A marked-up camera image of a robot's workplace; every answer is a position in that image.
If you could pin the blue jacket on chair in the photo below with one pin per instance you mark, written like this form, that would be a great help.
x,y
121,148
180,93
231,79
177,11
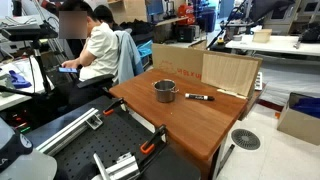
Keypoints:
x,y
128,56

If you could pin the black camera stand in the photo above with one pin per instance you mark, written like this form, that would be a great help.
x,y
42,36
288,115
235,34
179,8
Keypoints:
x,y
41,70

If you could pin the red Coca-Cola item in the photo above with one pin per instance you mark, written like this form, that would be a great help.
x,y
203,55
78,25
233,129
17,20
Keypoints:
x,y
186,13

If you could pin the large brown cardboard sheet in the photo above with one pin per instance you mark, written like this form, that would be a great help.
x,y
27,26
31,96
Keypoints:
x,y
176,61

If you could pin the blue-screen smartphone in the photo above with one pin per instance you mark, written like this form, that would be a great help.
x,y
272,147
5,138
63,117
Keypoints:
x,y
67,70

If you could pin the black controller box with lights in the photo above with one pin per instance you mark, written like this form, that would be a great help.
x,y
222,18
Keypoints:
x,y
15,121

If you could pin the black marker with white ends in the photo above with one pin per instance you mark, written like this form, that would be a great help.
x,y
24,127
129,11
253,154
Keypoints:
x,y
199,97

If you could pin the long aluminium rail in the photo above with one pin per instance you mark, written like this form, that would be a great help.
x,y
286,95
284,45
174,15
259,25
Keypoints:
x,y
68,131

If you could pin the black bag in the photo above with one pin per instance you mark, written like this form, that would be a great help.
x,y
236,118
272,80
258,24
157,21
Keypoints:
x,y
311,33

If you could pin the blue cloth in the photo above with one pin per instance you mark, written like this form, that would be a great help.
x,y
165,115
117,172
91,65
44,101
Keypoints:
x,y
18,81

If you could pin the black perforated breadboard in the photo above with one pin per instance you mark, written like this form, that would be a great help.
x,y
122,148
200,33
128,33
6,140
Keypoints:
x,y
110,140

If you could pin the dark-haired person behind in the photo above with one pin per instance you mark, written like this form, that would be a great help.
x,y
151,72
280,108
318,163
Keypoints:
x,y
104,14

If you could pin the black camera on stand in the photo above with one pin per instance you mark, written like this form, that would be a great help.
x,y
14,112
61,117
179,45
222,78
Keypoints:
x,y
28,32

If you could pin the person in white shirt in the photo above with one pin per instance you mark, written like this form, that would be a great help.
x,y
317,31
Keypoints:
x,y
101,50

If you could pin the small wooden box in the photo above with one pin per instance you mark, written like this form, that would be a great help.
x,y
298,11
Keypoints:
x,y
262,35

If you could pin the teal plastic basket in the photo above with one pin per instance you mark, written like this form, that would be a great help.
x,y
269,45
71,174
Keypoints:
x,y
145,49

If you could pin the light wooden panel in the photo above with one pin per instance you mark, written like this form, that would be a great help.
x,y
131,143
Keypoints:
x,y
230,75

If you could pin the round floor drain grate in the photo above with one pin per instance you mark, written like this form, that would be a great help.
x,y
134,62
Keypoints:
x,y
245,139

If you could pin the white desk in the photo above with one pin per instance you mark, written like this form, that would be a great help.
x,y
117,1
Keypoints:
x,y
20,98

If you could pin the short aluminium rail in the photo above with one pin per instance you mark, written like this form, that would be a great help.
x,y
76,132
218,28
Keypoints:
x,y
121,166

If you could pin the metal table leg frame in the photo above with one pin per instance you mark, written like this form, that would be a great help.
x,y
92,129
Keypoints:
x,y
226,158

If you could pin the small steel pot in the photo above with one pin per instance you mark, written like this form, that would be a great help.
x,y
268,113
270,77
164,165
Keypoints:
x,y
165,91

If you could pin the open cardboard box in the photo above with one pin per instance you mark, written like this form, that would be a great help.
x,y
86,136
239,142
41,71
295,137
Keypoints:
x,y
298,126

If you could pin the black orange bar clamp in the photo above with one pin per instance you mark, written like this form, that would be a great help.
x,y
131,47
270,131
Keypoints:
x,y
113,106
153,140

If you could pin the blue storage bin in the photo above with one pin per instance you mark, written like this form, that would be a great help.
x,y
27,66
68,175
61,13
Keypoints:
x,y
207,20

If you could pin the grey tape roll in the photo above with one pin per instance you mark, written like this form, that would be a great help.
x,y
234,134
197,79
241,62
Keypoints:
x,y
237,37

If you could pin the blue fabric in box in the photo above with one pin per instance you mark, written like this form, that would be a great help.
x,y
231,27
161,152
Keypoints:
x,y
308,106

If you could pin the black office chair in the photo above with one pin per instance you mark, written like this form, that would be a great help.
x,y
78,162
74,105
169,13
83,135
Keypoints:
x,y
95,80

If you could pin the black equipment box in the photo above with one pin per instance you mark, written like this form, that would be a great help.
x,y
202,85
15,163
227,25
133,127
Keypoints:
x,y
186,33

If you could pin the white work table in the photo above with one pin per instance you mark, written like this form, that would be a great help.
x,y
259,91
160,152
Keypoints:
x,y
280,45

